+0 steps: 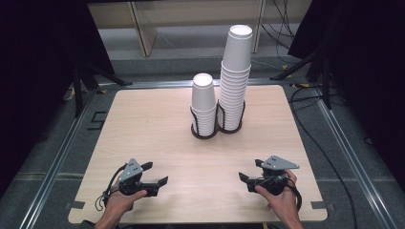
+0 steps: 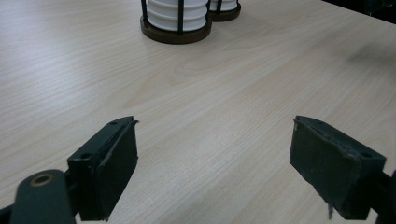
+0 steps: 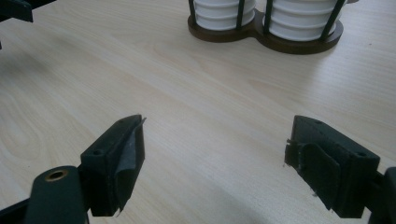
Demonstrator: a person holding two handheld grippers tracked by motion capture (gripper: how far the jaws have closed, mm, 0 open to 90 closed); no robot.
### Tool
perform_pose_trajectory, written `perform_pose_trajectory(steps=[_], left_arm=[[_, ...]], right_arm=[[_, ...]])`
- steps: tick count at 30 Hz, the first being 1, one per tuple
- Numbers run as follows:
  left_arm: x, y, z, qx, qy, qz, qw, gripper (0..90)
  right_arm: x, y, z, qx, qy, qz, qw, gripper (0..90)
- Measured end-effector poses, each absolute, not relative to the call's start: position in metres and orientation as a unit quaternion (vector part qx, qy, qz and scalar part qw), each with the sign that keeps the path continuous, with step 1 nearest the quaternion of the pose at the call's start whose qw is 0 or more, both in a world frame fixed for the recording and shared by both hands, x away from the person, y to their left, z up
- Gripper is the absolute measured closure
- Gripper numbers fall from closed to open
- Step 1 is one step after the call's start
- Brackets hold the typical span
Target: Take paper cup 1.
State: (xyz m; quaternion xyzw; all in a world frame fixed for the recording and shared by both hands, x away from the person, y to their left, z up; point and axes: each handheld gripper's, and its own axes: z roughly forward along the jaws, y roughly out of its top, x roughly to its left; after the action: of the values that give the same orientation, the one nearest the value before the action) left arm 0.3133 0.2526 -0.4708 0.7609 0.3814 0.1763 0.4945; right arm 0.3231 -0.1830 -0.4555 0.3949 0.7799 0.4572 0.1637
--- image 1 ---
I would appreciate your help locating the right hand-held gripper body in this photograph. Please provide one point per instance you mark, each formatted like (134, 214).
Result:
(273, 178)

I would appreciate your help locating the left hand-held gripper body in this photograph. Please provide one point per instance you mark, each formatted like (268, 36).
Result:
(130, 171)

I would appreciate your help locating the short stack of paper cups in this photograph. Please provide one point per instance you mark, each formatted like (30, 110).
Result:
(203, 101)

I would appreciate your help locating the tall stack of paper cups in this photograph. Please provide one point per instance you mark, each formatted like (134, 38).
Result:
(235, 82)

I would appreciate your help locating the person's right hand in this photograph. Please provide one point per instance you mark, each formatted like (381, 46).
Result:
(281, 203)

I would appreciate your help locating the person's left hand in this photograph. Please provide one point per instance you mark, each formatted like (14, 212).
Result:
(119, 202)

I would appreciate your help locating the black metal stand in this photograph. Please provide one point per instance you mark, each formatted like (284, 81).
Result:
(324, 79)
(79, 86)

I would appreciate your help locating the black curtain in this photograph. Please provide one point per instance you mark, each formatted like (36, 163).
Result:
(366, 63)
(38, 79)

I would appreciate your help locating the light wooden shelf unit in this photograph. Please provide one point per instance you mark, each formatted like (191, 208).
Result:
(143, 28)

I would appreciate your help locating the aluminium floor rail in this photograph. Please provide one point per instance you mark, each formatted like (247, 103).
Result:
(54, 165)
(356, 165)
(159, 84)

